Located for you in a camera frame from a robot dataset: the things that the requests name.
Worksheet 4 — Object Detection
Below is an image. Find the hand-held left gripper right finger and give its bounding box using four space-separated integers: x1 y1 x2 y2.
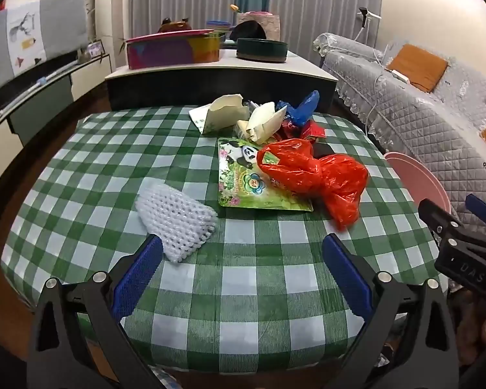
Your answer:
322 233 459 389

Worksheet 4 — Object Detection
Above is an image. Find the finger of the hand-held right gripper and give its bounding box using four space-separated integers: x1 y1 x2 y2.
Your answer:
418 198 462 236
465 194 486 230

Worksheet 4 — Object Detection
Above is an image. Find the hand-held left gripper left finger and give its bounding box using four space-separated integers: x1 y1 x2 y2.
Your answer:
28 233 165 389

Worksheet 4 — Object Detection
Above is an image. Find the pink plastic bin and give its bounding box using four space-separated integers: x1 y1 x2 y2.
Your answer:
384 152 452 215

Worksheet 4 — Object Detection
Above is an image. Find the white foam fruit net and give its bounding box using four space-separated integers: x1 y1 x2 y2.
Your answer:
134 182 219 263

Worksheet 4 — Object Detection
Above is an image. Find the person's right hand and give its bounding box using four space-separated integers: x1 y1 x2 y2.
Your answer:
449 288 486 373

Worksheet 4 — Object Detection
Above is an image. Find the grey quilted sofa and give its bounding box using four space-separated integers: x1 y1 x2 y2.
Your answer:
313 32 486 228

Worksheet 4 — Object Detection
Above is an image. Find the red plastic bag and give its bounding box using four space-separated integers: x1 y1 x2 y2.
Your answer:
256 138 369 231

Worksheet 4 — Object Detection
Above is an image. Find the green checked tablecloth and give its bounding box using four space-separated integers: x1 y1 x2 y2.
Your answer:
0 105 450 373

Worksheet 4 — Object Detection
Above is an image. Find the green panda print package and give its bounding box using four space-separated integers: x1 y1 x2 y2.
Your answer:
216 137 314 212

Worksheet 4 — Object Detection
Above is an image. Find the red snack wrapper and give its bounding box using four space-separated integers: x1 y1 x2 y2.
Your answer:
281 115 327 143

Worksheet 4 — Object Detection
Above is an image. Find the white packet with green print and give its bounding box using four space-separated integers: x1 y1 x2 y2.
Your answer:
188 104 212 134

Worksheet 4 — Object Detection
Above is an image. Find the blue plastic bag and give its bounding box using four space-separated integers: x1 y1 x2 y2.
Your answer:
275 90 320 128

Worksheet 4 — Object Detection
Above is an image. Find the crumpled cream paper carton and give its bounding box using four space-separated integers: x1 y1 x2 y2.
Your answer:
235 101 288 144

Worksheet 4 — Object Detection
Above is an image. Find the television cabinet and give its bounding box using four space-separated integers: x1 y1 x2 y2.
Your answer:
0 52 114 147

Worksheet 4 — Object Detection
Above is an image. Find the colourful tin box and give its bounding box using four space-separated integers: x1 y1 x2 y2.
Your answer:
125 29 226 70

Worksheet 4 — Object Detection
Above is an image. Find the green round tin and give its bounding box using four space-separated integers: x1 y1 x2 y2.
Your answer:
236 38 288 64

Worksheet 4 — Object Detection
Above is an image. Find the pink paper bag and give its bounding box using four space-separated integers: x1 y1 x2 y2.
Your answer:
237 10 280 41

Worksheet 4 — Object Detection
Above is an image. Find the brown teapot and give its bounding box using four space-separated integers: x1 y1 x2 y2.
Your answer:
159 17 193 33

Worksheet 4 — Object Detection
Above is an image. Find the television with grey cover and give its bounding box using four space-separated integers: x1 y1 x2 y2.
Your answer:
0 0 87 94

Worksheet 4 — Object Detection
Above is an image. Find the black hat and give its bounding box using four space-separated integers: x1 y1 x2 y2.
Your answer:
229 20 268 41

